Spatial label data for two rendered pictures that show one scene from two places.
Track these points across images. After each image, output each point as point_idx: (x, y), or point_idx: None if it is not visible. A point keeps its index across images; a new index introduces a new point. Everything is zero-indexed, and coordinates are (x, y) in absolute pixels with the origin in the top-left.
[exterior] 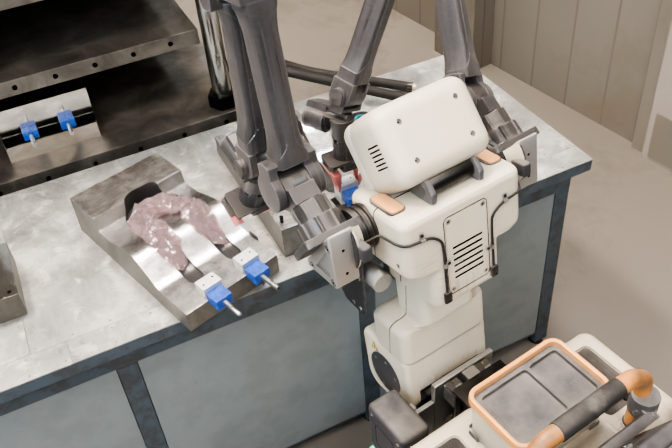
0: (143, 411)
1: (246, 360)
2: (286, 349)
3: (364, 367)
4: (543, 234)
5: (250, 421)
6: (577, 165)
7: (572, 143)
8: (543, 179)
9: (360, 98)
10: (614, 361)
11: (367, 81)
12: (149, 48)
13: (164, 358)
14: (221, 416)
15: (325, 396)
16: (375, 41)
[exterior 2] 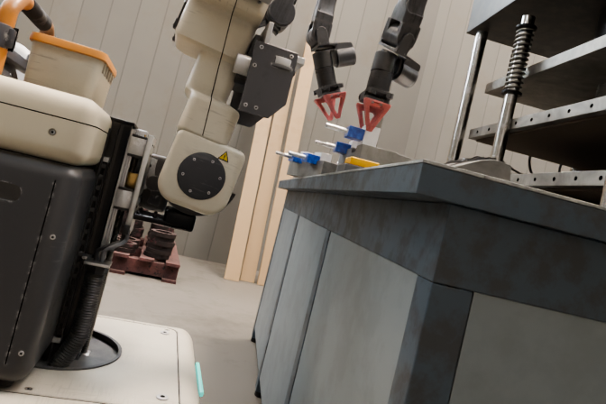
0: (286, 262)
1: (297, 268)
2: (299, 281)
3: (289, 384)
4: (384, 389)
5: (277, 344)
6: (407, 161)
7: (496, 178)
8: (380, 167)
9: (393, 34)
10: (44, 87)
11: (400, 18)
12: (586, 177)
13: (299, 224)
14: (280, 316)
15: (280, 386)
16: None
